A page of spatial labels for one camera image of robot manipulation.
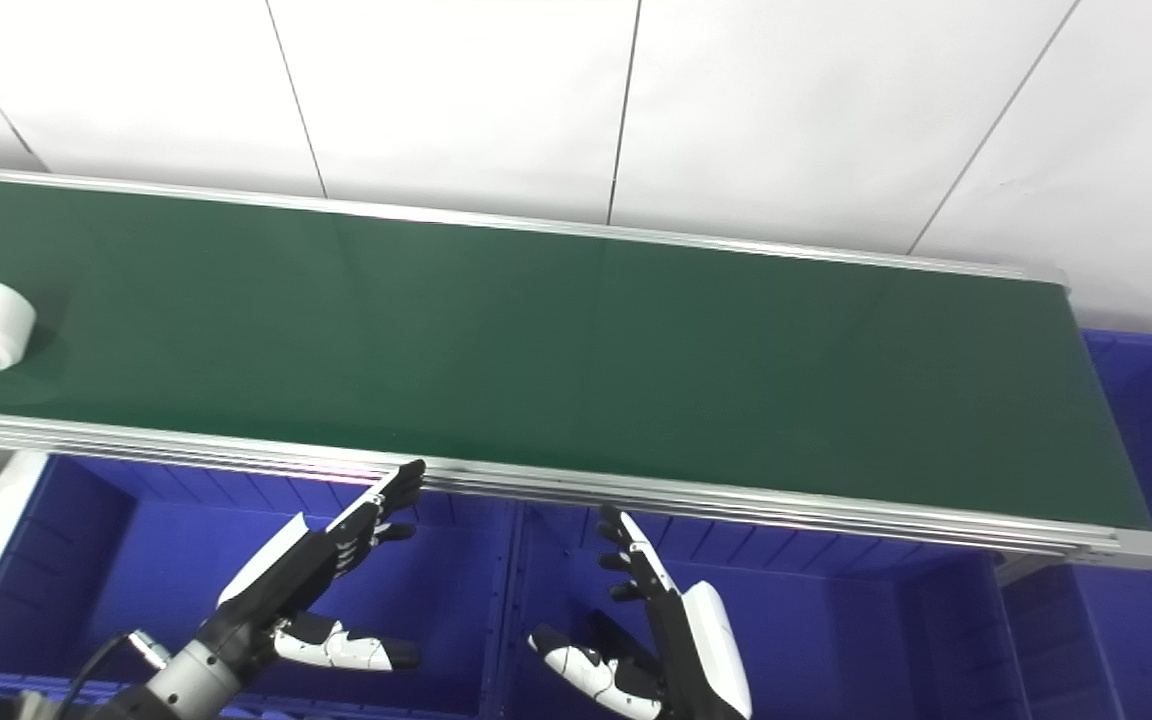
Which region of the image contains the blue plastic bin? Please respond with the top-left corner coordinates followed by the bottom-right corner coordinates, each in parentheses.
top-left (0, 453), bottom-right (520, 720)
top-left (998, 329), bottom-right (1152, 720)
top-left (491, 500), bottom-right (1027, 720)

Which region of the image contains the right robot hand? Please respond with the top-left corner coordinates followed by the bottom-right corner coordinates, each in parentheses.
top-left (527, 504), bottom-right (753, 720)

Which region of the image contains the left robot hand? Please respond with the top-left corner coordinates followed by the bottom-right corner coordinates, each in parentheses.
top-left (197, 459), bottom-right (427, 687)

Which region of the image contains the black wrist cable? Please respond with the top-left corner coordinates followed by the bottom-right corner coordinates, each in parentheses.
top-left (54, 634), bottom-right (137, 713)

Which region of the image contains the green conveyor belt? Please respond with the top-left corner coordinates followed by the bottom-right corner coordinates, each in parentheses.
top-left (0, 165), bottom-right (1152, 571)

